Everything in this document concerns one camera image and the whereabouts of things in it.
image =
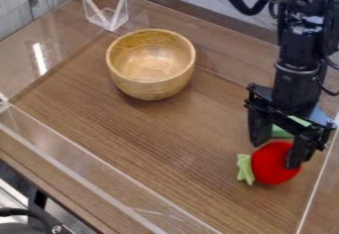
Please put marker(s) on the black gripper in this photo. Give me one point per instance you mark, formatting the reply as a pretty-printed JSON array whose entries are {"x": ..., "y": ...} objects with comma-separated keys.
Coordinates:
[{"x": 292, "y": 97}]

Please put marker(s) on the red plush fruit green stem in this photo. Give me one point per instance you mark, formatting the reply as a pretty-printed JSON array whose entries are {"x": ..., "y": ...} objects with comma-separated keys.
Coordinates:
[{"x": 266, "y": 165}]

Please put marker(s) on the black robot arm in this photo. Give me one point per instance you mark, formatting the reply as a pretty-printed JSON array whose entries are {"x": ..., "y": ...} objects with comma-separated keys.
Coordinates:
[{"x": 307, "y": 33}]

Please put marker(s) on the green rectangular block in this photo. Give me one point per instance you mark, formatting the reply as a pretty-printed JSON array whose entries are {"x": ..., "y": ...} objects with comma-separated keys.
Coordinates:
[{"x": 279, "y": 133}]

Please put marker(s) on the wooden bowl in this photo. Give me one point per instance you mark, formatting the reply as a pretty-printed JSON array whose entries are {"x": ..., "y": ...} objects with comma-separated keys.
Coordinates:
[{"x": 151, "y": 63}]

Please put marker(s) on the clear acrylic tray wall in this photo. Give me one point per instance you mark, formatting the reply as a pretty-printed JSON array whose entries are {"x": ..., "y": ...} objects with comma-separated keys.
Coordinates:
[{"x": 99, "y": 193}]

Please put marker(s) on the clear acrylic corner bracket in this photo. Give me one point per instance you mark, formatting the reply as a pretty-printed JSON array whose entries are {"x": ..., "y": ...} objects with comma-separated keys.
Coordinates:
[{"x": 107, "y": 18}]

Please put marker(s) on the black table leg bracket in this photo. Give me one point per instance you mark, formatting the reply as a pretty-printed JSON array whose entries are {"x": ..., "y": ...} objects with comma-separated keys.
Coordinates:
[{"x": 54, "y": 226}]

